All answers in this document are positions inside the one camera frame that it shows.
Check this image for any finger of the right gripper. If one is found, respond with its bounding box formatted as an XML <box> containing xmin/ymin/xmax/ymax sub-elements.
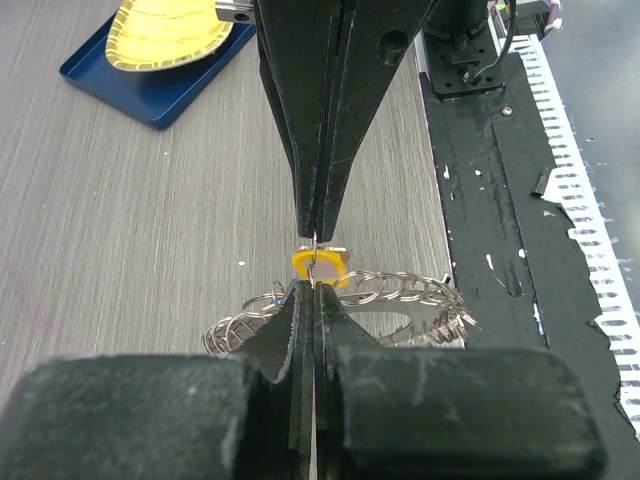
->
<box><xmin>255</xmin><ymin>1</ymin><xmax>343</xmax><ymax>238</ymax></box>
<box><xmin>317</xmin><ymin>1</ymin><xmax>435</xmax><ymax>241</ymax></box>

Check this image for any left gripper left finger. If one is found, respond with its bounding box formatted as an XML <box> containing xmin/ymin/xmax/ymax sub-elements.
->
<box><xmin>1</xmin><ymin>281</ymin><xmax>313</xmax><ymax>479</ymax></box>

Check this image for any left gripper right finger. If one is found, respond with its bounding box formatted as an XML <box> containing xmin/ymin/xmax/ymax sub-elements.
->
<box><xmin>314</xmin><ymin>285</ymin><xmax>608</xmax><ymax>479</ymax></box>

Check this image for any yellow key tag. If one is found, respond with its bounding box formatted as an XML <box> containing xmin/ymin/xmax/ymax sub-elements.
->
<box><xmin>292</xmin><ymin>247</ymin><xmax>350</xmax><ymax>288</ymax></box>

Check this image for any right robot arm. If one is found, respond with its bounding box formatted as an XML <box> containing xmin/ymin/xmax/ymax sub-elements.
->
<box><xmin>254</xmin><ymin>1</ymin><xmax>497</xmax><ymax>242</ymax></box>

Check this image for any blue metal tray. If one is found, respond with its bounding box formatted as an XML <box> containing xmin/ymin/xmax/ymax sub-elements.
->
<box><xmin>59</xmin><ymin>18</ymin><xmax>255</xmax><ymax>130</ymax></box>

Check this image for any yellow bamboo basket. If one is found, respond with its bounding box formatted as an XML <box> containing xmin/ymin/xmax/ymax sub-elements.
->
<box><xmin>105</xmin><ymin>0</ymin><xmax>234</xmax><ymax>72</ymax></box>

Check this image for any black mounting plate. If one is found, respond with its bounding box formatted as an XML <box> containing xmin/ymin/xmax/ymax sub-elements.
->
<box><xmin>421</xmin><ymin>53</ymin><xmax>639</xmax><ymax>479</ymax></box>

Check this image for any white slotted cable duct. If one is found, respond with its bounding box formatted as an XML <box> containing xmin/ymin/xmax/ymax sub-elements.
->
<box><xmin>510</xmin><ymin>35</ymin><xmax>639</xmax><ymax>434</ymax></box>

